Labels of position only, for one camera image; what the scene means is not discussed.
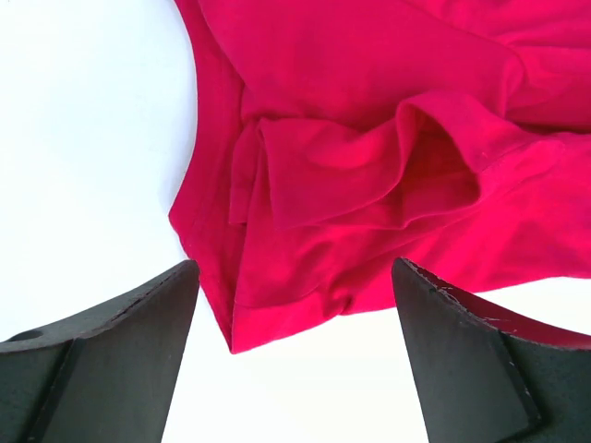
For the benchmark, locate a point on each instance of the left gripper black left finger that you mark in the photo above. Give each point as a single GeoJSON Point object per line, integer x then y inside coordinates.
{"type": "Point", "coordinates": [106, 374]}

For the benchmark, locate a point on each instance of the crimson red t shirt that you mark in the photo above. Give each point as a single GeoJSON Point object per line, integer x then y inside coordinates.
{"type": "Point", "coordinates": [335, 136]}

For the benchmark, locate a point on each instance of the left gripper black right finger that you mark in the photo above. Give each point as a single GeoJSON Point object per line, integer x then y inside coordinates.
{"type": "Point", "coordinates": [484, 373]}

